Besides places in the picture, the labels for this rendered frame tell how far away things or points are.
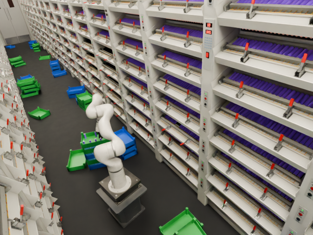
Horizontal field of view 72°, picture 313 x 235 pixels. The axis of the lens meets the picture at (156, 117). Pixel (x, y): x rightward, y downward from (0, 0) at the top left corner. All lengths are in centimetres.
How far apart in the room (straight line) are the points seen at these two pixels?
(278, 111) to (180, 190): 136
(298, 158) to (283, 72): 43
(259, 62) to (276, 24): 20
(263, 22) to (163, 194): 169
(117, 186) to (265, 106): 123
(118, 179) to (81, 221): 62
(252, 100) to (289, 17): 42
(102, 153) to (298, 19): 133
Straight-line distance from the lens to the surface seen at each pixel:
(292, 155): 127
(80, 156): 285
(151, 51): 187
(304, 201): 137
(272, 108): 121
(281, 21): 108
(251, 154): 149
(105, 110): 183
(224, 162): 170
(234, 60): 123
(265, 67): 114
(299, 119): 117
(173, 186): 228
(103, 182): 196
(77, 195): 244
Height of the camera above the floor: 177
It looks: 33 degrees down
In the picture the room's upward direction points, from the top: 6 degrees counter-clockwise
